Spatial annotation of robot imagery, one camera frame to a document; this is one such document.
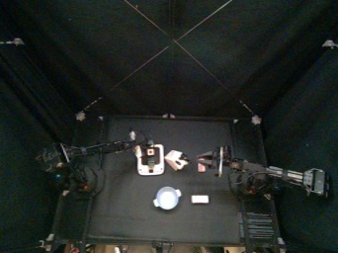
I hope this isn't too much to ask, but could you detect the thin diagonal string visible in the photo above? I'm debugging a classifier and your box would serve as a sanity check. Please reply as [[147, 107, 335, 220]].
[[80, 0, 234, 113], [123, 0, 258, 117]]

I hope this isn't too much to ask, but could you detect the white toy cube box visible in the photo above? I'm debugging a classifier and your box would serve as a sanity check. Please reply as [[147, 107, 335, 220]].
[[164, 149, 190, 172]]

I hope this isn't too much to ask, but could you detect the white rice sushi piece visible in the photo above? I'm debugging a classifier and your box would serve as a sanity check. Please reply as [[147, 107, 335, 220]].
[[190, 195, 211, 205]]

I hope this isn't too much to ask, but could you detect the light blue bowl with handles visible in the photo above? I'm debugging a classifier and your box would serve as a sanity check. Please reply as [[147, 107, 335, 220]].
[[152, 186, 183, 211]]

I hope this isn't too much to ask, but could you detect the white rectangular sushi tray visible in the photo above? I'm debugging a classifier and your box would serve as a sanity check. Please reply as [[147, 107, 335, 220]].
[[136, 143, 167, 177]]

